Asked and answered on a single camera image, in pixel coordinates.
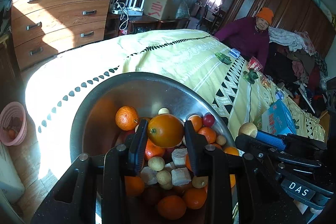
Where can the red snack box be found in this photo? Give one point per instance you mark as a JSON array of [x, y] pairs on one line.
[[255, 64]]

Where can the round tan longan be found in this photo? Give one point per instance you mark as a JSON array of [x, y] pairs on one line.
[[246, 129]]

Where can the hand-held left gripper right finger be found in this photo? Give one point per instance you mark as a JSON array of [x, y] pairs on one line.
[[194, 150]]

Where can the wooden chest of drawers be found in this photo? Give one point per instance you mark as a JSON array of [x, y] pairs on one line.
[[60, 11]]

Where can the green artificial leaf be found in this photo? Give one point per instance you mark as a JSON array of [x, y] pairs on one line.
[[223, 57], [250, 76]]

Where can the yellow patterned blanket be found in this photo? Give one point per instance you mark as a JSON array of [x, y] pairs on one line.
[[170, 56]]

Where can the pink plastic basket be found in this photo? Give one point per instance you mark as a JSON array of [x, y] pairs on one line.
[[15, 111]]

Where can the white router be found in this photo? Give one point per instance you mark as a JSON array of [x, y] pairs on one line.
[[134, 12]]

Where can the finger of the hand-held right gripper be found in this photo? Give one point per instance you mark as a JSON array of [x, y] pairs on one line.
[[270, 139], [249, 146]]

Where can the large navel orange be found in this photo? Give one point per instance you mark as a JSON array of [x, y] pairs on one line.
[[165, 132]]

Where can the green and blue carton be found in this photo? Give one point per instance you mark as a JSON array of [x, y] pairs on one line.
[[278, 119]]

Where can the cluster of longans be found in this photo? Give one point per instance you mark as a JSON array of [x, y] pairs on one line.
[[156, 163]]

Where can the pile of clothes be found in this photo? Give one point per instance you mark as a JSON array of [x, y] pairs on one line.
[[302, 61]]

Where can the white fruit chunk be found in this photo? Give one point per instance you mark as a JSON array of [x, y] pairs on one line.
[[148, 175], [169, 166], [181, 176], [179, 154]]

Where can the small blue packet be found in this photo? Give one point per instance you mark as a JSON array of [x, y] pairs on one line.
[[234, 53], [279, 95]]

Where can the stainless steel bowl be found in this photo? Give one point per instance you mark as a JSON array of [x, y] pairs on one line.
[[110, 98]]

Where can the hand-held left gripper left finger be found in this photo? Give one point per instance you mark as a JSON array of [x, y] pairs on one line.
[[137, 148]]

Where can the white power strip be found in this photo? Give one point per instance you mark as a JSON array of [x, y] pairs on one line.
[[118, 12]]

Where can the red cherry tomato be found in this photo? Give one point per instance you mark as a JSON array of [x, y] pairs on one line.
[[208, 120]]

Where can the heap of mandarins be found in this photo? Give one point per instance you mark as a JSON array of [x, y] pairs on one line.
[[126, 117]]

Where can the woven bag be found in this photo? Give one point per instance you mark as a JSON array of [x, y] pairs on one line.
[[183, 8]]

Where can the orange snack packet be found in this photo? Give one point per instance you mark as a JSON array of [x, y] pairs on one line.
[[265, 82]]

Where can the dark wooden table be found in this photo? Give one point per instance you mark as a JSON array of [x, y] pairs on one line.
[[147, 23]]

